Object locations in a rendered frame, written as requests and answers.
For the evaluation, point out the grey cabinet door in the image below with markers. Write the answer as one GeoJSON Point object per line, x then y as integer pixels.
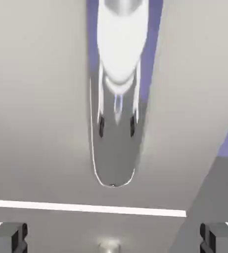
{"type": "Point", "coordinates": [36, 98]}
{"type": "Point", "coordinates": [66, 233]}

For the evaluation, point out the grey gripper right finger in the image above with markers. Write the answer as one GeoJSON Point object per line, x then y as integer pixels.
{"type": "Point", "coordinates": [222, 239]}

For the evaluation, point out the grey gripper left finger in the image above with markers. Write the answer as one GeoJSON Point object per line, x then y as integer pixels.
{"type": "Point", "coordinates": [5, 239]}

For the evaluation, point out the grey cabinet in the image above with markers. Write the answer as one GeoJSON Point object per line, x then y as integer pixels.
{"type": "Point", "coordinates": [86, 208]}

